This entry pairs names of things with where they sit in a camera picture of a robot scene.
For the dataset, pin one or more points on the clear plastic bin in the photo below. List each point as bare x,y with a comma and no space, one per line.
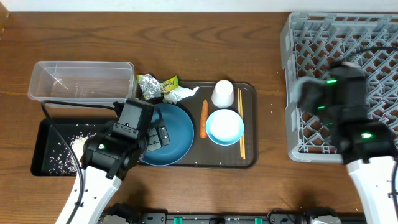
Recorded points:
85,82

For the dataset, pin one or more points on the pale pink cup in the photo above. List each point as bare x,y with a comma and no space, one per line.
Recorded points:
223,94

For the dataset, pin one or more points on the orange carrot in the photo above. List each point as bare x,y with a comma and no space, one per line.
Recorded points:
203,119

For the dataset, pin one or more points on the crumpled foil snack wrapper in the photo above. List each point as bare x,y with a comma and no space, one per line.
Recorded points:
152,88

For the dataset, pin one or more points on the black plastic tray bin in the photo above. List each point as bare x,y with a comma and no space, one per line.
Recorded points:
64,143

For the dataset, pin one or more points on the light blue cup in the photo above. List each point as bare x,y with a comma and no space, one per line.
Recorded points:
311,95

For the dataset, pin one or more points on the crumpled white tissue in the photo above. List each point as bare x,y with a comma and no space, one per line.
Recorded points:
178,94

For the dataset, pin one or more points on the dark brown serving tray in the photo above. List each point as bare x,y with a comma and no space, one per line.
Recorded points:
204,152

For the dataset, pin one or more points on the pile of white rice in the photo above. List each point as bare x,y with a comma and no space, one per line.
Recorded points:
58,160

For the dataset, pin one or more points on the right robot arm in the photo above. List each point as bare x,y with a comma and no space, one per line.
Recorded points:
366,146

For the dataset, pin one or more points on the grey dishwasher rack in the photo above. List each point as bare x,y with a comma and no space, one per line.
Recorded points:
310,41

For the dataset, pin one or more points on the dark blue plate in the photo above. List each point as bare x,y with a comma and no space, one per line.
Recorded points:
181,132

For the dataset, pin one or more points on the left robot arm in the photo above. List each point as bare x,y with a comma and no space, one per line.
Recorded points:
92,191

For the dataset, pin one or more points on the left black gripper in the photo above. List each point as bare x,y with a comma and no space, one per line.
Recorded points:
160,139

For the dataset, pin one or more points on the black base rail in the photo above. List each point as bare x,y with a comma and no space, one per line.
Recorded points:
122,213

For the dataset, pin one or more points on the light blue saucer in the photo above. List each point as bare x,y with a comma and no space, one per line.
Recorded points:
222,127

